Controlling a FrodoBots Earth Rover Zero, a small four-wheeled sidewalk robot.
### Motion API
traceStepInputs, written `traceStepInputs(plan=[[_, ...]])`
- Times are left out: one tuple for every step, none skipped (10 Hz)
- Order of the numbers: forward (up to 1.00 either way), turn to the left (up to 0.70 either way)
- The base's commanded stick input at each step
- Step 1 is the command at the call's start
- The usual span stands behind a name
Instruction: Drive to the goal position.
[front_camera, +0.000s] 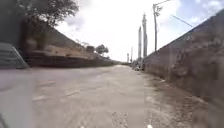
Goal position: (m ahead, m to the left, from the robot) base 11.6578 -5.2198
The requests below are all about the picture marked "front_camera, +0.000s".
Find grey concrete steps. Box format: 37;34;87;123
0;42;30;70

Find tall lattice pole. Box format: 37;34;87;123
141;12;149;58
137;25;143;62

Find small distant tree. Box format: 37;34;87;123
94;43;110;56

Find large leafy tree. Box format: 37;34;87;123
0;0;80;51

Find long grey concrete wall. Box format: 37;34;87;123
143;8;224;111

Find dark low retaining wall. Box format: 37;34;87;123
21;49;123;69

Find earth and scrub hillside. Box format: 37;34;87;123
0;19;118;63

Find grey concrete road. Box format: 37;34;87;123
0;64;224;128

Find utility pole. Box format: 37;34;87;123
152;0;171;53

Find overhead wires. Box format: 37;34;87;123
169;13;194;28

